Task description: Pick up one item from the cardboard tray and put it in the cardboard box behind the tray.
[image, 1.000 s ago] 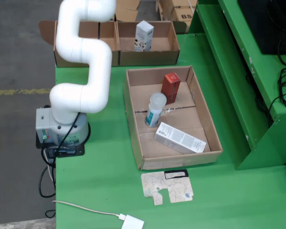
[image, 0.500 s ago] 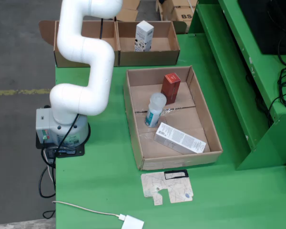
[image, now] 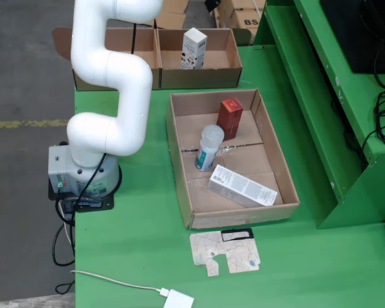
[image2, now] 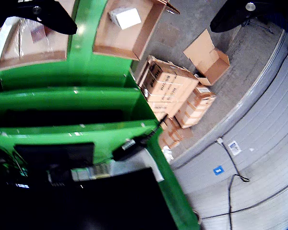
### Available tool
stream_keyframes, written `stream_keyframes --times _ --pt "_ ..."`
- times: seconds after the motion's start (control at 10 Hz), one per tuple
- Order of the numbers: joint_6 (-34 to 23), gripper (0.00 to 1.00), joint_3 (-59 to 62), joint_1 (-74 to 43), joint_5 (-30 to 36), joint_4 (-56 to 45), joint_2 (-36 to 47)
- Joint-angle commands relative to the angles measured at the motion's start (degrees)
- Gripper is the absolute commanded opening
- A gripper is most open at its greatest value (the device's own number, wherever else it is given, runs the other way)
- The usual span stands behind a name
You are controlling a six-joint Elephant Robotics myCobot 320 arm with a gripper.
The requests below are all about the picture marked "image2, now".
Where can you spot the white label sticker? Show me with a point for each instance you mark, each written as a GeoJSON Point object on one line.
{"type": "Point", "coordinates": [234, 148]}

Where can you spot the grey roller shutter door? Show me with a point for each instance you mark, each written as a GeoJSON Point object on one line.
{"type": "Point", "coordinates": [254, 143]}

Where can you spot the shallow cardboard tray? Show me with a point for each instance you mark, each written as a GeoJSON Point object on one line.
{"type": "Point", "coordinates": [26, 57]}

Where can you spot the labelled brown carton stack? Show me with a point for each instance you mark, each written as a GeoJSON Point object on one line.
{"type": "Point", "coordinates": [196, 105]}

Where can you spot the printed brown shipping carton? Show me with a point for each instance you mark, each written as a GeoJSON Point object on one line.
{"type": "Point", "coordinates": [168, 83]}

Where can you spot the divided cardboard box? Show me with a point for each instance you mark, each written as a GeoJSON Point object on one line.
{"type": "Point", "coordinates": [124, 45]}

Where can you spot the green metal chute bin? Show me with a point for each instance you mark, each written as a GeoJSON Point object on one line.
{"type": "Point", "coordinates": [62, 100]}

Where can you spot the flattened open cardboard box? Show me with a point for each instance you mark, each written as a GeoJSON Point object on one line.
{"type": "Point", "coordinates": [206, 60]}

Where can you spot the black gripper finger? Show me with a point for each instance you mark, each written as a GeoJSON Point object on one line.
{"type": "Point", "coordinates": [242, 14]}
{"type": "Point", "coordinates": [26, 9]}

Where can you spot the white carton with black spots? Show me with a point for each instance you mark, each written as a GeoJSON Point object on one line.
{"type": "Point", "coordinates": [127, 18]}

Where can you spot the blue sign sticker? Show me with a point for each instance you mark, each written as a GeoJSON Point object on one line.
{"type": "Point", "coordinates": [218, 170]}

